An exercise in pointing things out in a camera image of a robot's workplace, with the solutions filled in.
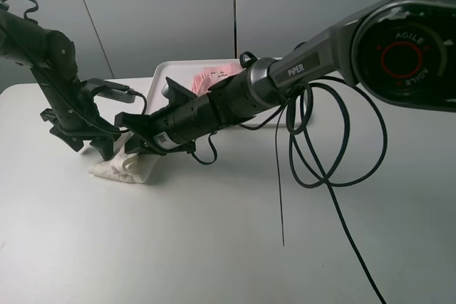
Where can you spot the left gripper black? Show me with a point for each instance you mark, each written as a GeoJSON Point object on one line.
{"type": "Point", "coordinates": [73, 113]}

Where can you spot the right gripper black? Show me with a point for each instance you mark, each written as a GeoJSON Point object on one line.
{"type": "Point", "coordinates": [168, 130]}

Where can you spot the cream white towel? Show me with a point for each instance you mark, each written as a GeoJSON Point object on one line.
{"type": "Point", "coordinates": [123, 167]}

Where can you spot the pink towel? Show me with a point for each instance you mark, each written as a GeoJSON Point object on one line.
{"type": "Point", "coordinates": [203, 81]}

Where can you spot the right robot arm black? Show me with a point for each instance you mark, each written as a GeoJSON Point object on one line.
{"type": "Point", "coordinates": [401, 51]}

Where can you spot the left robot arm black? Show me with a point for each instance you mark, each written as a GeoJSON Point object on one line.
{"type": "Point", "coordinates": [51, 57]}

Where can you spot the white rectangular plastic tray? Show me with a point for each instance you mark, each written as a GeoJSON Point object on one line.
{"type": "Point", "coordinates": [183, 72]}

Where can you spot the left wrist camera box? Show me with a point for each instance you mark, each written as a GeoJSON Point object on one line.
{"type": "Point", "coordinates": [110, 90]}

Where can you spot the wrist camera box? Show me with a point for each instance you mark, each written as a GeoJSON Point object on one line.
{"type": "Point", "coordinates": [110, 90]}
{"type": "Point", "coordinates": [176, 94]}

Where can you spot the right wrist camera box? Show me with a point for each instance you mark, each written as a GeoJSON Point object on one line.
{"type": "Point", "coordinates": [176, 94]}

